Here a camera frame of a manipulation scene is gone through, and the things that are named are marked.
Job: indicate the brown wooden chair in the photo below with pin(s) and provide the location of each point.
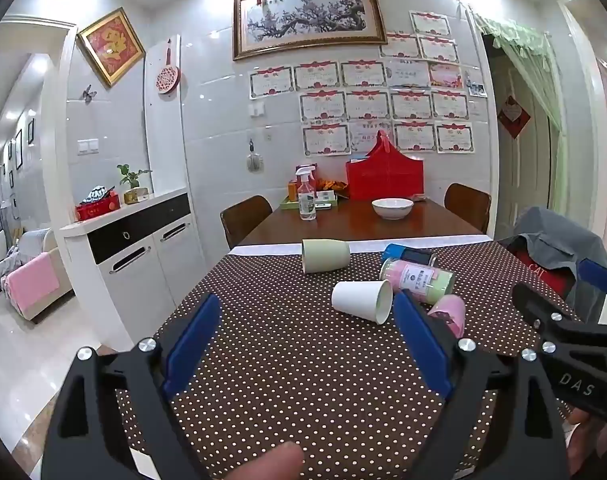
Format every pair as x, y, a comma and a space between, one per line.
468, 207
243, 220

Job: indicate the person's left hand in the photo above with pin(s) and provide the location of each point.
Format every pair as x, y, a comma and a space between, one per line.
268, 462

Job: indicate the green tray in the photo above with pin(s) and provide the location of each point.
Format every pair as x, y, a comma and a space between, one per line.
328, 199

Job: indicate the white sideboard cabinet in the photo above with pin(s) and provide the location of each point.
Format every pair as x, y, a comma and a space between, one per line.
133, 255

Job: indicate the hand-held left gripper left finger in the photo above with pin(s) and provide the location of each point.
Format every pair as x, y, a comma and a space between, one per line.
188, 350

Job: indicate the orange box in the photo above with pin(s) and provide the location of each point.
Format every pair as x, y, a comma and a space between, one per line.
293, 189

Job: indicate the wooden dining table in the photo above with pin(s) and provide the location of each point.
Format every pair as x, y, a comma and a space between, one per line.
343, 225

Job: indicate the white light switch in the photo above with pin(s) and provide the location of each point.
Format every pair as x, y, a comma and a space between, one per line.
88, 146

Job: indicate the framed red gold picture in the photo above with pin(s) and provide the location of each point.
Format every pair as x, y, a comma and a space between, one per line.
110, 47

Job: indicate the brown polka dot tablecloth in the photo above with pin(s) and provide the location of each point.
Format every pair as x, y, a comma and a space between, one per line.
293, 360

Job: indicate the wooden door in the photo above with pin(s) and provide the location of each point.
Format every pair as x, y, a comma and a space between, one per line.
521, 175

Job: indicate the orange snack packets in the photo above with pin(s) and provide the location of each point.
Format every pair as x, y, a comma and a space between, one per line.
333, 184

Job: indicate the white paper cup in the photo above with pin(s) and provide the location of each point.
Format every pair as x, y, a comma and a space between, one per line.
356, 300

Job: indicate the pink blanket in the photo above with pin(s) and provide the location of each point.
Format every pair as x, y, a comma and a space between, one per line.
33, 282

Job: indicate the light sofa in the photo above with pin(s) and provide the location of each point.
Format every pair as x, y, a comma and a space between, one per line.
38, 280

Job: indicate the pink cup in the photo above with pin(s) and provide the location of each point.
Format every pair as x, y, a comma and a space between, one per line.
451, 312

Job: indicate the small potted plant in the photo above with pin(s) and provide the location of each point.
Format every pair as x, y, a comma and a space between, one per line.
133, 182

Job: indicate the round red hanging ornament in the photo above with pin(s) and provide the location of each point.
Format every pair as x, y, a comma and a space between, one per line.
167, 79

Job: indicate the small wall photo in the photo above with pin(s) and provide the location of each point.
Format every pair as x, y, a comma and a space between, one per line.
477, 89

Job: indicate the red gift box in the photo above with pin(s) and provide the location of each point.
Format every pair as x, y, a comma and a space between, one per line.
98, 207

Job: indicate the red diamond door decoration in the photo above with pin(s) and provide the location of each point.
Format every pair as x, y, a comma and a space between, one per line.
514, 116

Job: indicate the group of wall certificates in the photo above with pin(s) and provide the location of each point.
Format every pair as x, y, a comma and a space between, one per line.
368, 105

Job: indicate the butterfly wall decoration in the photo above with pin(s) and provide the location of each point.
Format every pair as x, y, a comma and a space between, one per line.
88, 93

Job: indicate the clear canister pink green contents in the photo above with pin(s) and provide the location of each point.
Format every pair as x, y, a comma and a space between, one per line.
423, 280

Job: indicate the red gift bag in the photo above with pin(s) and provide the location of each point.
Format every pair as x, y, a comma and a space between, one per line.
383, 175

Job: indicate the person's right hand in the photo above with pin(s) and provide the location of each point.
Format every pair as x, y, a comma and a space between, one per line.
596, 447

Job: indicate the white bowl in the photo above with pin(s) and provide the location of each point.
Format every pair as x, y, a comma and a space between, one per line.
392, 208

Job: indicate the pale green cup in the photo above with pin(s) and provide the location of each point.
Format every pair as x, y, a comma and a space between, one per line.
326, 256

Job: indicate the green door curtain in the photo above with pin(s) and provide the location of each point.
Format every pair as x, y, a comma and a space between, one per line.
528, 45

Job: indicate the white wall socket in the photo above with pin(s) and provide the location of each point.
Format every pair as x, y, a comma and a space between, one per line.
257, 109

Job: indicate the framed blossom painting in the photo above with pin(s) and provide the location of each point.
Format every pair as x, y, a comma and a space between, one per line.
308, 17

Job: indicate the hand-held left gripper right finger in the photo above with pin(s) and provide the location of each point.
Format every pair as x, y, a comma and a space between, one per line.
426, 347

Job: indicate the clear spray bottle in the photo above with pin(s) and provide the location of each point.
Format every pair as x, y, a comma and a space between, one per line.
307, 200

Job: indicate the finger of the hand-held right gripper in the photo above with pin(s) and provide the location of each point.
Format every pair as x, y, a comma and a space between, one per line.
601, 275
546, 312

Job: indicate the grey jacket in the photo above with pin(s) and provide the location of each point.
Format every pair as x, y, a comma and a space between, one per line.
558, 232

